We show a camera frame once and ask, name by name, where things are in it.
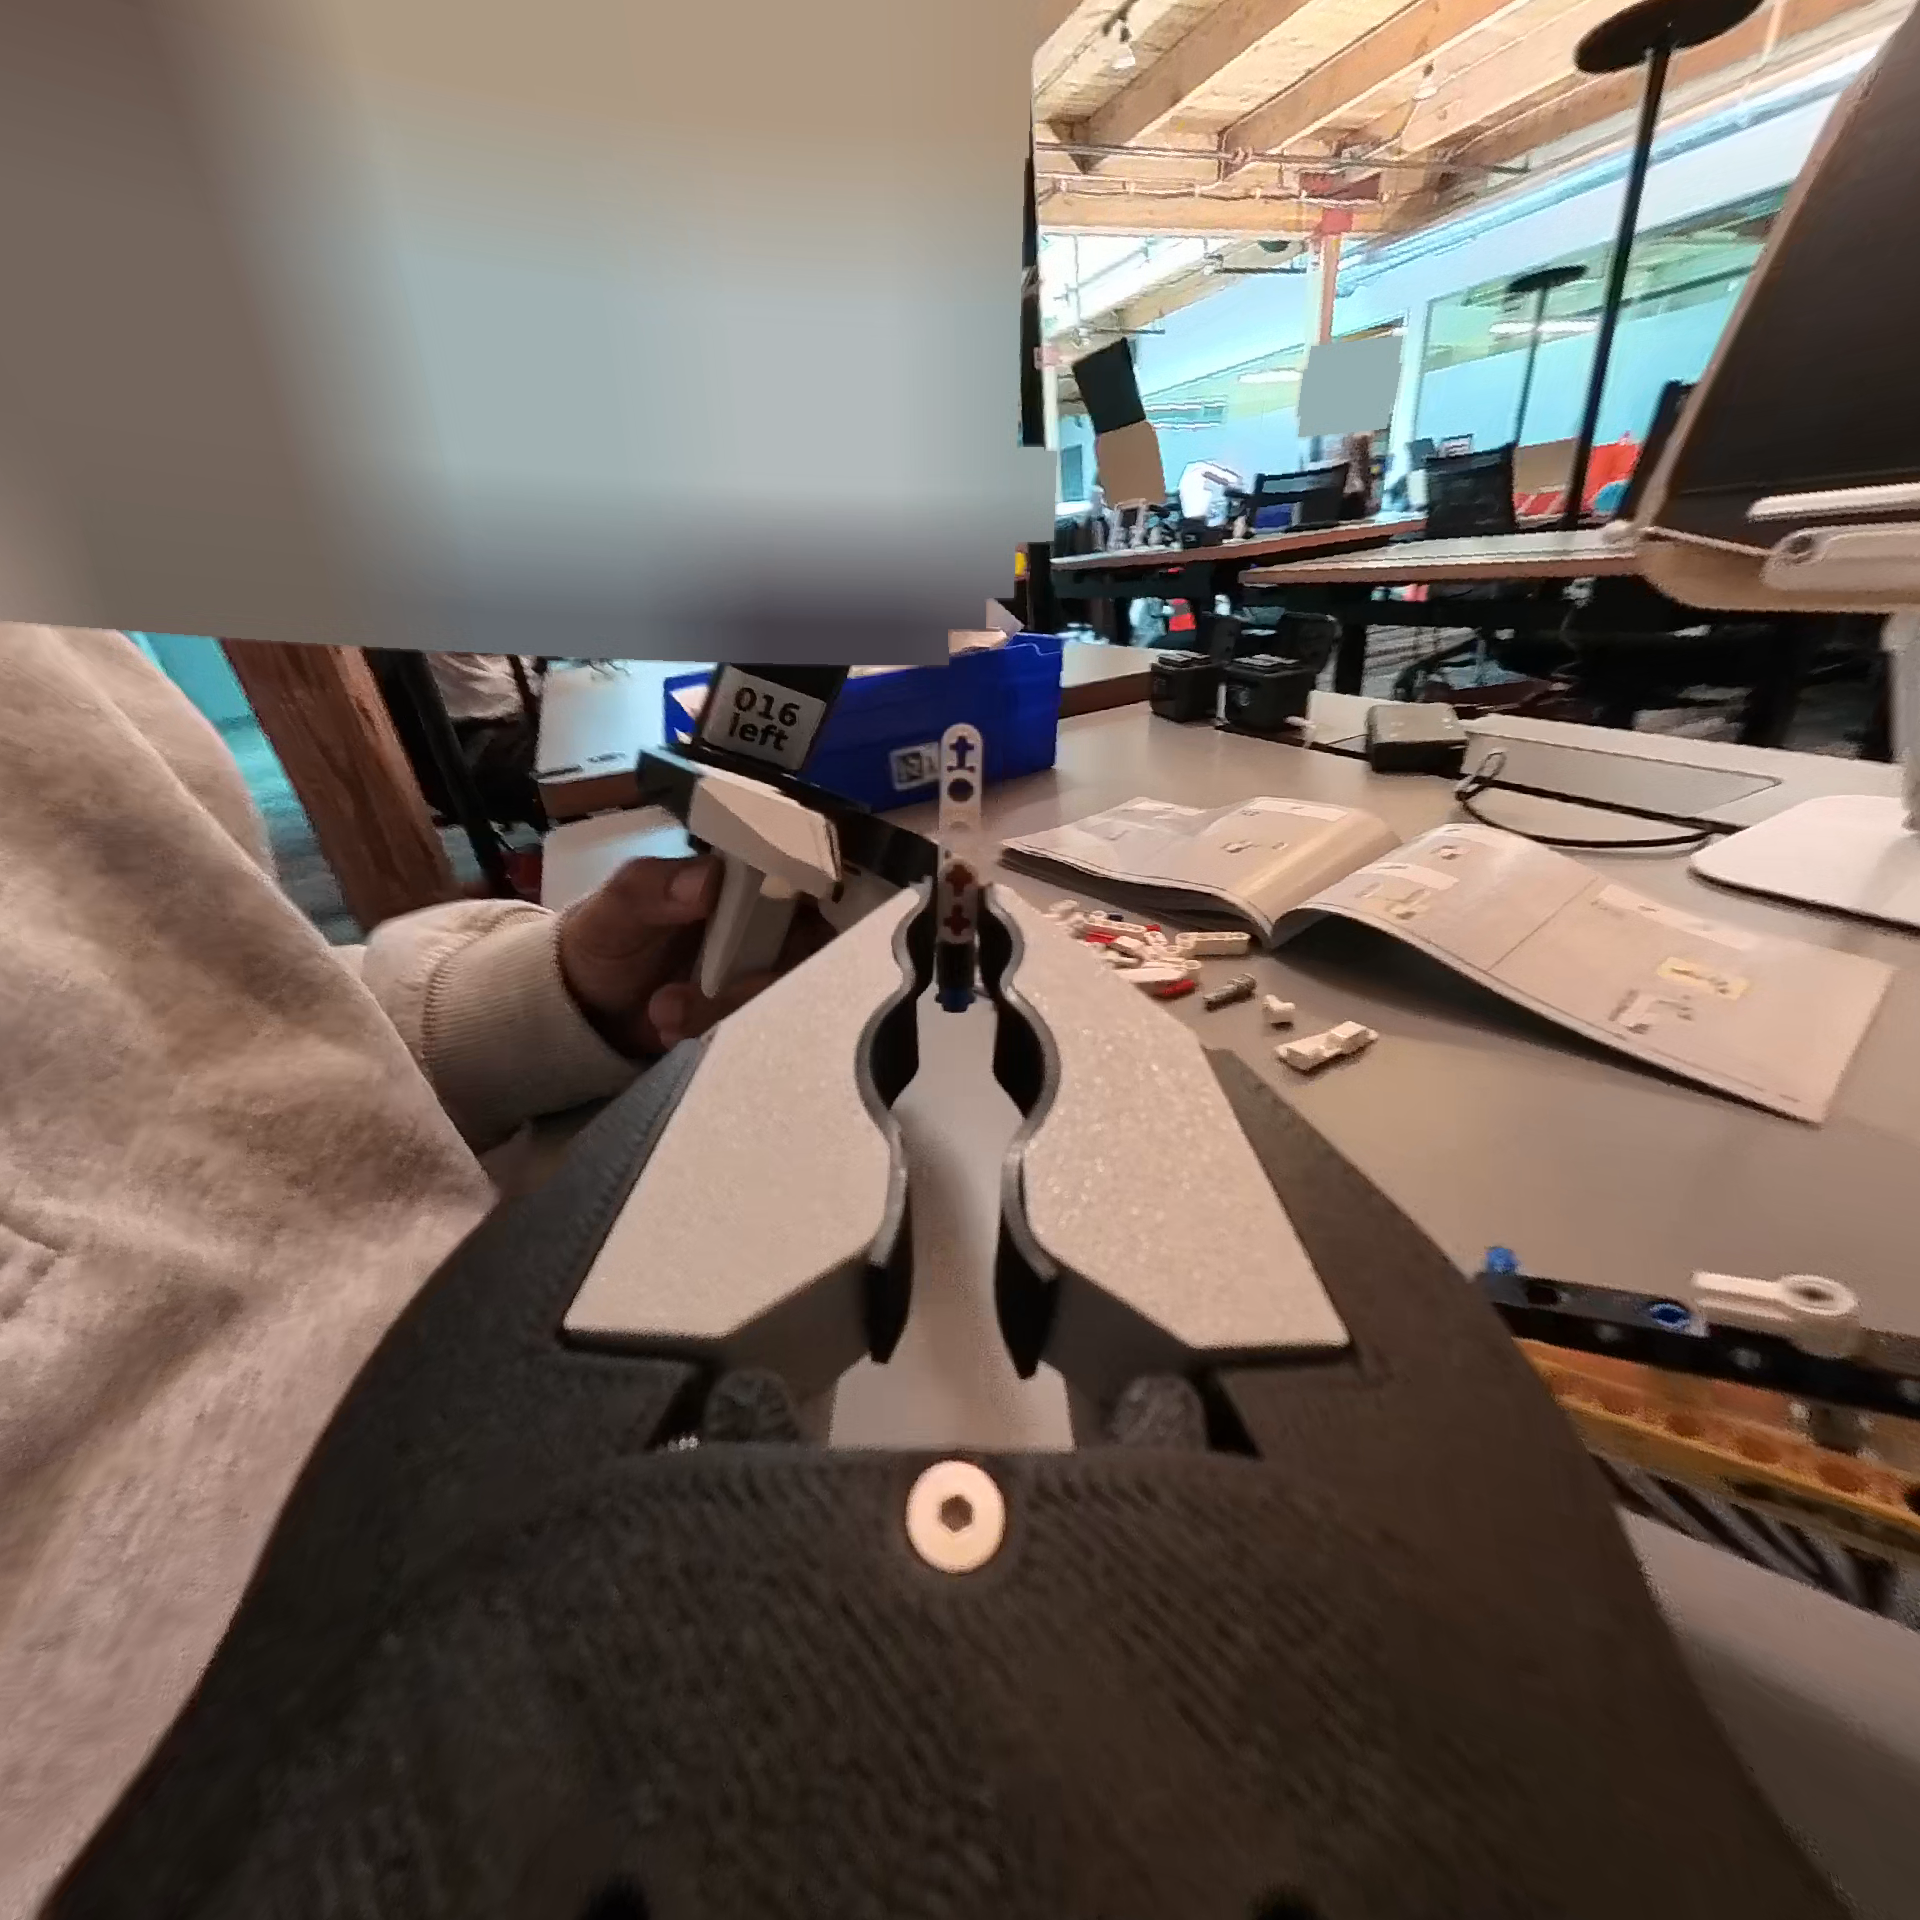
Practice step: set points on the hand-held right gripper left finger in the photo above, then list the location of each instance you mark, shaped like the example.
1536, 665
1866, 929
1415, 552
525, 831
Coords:
722, 1184

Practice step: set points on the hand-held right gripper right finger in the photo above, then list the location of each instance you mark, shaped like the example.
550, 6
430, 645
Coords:
1183, 1201

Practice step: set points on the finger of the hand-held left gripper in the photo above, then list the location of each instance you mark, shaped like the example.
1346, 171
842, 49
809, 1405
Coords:
883, 859

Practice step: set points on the white lego liftarm with pins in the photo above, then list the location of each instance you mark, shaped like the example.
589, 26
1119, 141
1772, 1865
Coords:
960, 818

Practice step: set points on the person's left forearm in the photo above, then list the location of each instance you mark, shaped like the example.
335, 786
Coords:
482, 1004

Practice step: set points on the white lego connector piece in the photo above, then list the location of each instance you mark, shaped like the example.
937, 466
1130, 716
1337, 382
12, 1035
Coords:
1326, 1044

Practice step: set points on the dark grey lego pin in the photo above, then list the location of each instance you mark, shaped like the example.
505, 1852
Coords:
1226, 991

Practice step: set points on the pile of white lego pieces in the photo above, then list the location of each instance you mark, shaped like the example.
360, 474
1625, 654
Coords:
1147, 941

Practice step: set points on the open lego instruction booklet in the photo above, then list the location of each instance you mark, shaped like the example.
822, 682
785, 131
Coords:
1502, 916

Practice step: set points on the blue yellow black lego model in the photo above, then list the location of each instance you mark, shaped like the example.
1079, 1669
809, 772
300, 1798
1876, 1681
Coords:
1695, 1425

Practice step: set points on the person's left hand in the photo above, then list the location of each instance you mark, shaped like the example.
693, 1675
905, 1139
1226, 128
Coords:
637, 945

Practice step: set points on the white plastic bag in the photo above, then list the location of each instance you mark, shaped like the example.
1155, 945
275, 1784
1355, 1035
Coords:
693, 701

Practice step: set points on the blue plastic bin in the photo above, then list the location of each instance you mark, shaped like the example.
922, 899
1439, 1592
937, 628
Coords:
900, 728

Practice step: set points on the black equipment case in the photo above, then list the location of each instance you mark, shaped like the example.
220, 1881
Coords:
1267, 689
1189, 688

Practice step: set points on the black pole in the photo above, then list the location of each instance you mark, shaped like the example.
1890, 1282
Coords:
1036, 302

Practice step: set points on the black power adapter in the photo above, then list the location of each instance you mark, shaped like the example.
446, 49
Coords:
1415, 735

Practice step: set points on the long background desk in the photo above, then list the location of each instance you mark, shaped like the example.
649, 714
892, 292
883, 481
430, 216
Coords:
1350, 544

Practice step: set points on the white monitor stand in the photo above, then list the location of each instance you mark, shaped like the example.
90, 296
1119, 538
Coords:
1816, 865

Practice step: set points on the black floor lamp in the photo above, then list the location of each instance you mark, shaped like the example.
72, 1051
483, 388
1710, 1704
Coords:
1532, 376
1633, 224

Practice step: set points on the black monitor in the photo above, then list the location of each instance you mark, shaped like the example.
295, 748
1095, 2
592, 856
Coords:
1800, 302

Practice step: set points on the wooden post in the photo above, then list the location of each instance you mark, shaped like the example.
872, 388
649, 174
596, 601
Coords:
339, 765

